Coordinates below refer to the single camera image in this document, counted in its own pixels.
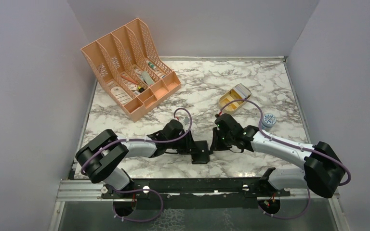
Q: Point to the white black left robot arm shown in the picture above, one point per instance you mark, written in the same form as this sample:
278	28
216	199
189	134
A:
99	159

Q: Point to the orange pen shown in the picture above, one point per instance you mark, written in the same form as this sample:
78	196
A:
129	79

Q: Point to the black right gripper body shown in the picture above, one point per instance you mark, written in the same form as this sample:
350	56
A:
231	137

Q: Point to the beige oval card tray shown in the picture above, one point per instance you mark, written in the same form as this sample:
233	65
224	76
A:
227	98

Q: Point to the green white tube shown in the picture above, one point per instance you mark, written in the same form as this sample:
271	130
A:
151	65

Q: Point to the black leather card holder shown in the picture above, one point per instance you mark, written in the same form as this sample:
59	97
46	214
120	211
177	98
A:
200	159

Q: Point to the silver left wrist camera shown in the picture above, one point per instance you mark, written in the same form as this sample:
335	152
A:
186	121

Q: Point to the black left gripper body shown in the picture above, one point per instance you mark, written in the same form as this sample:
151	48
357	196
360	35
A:
181	146

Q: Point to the blue patterned round tin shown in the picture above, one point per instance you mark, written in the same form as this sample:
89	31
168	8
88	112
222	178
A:
268	122

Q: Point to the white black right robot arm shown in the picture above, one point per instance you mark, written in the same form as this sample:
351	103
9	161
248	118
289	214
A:
317	167

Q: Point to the white credit card stack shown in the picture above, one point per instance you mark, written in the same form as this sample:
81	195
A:
242	91

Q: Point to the orange plastic desk organizer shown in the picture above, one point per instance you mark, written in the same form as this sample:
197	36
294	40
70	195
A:
125	51

